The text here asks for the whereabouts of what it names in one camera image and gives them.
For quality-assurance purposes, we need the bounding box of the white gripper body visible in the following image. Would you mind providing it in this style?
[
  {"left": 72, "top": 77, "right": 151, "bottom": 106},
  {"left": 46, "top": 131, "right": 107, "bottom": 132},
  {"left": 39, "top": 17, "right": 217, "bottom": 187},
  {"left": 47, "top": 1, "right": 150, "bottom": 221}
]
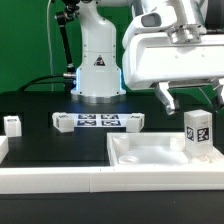
[{"left": 122, "top": 33, "right": 224, "bottom": 90}]

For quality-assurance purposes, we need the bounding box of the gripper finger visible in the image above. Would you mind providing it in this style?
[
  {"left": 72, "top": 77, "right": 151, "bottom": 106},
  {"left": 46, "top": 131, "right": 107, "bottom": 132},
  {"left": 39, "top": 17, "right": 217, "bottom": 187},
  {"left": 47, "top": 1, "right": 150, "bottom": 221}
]
[
  {"left": 211, "top": 78, "right": 224, "bottom": 110},
  {"left": 155, "top": 82, "right": 179, "bottom": 115}
]

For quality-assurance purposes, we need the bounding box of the white square table top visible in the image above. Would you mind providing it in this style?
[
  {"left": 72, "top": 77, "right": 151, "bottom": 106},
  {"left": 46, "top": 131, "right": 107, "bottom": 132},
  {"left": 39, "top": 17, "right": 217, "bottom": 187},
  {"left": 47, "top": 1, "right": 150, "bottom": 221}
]
[{"left": 107, "top": 132, "right": 224, "bottom": 166}]

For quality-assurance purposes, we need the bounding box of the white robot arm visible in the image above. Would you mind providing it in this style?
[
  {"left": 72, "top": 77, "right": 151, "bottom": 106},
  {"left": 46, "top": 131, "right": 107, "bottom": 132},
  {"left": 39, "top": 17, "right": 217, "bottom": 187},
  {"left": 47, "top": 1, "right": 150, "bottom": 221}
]
[{"left": 74, "top": 0, "right": 224, "bottom": 114}]

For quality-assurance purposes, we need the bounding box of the marker sheet with tags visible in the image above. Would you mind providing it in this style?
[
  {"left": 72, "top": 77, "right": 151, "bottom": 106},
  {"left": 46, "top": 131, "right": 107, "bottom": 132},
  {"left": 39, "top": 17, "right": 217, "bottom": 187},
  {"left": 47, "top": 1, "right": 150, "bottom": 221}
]
[{"left": 70, "top": 113, "right": 129, "bottom": 127}]

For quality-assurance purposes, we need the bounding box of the white U-shaped fence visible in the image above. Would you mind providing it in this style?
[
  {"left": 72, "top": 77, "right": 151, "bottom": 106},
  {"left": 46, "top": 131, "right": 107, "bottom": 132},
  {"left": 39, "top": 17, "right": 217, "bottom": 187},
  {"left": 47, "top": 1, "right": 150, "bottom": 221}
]
[{"left": 0, "top": 134, "right": 224, "bottom": 195}]

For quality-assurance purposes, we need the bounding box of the white thin cable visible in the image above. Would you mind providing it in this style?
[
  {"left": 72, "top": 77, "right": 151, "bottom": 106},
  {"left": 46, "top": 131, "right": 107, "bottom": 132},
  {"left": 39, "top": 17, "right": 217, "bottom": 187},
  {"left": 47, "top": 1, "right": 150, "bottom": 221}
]
[{"left": 46, "top": 0, "right": 55, "bottom": 92}]

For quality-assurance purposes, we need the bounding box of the black cable bundle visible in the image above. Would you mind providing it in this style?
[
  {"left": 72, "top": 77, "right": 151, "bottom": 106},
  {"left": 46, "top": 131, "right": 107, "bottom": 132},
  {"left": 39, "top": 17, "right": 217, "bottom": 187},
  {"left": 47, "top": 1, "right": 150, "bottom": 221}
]
[{"left": 18, "top": 73, "right": 74, "bottom": 92}]

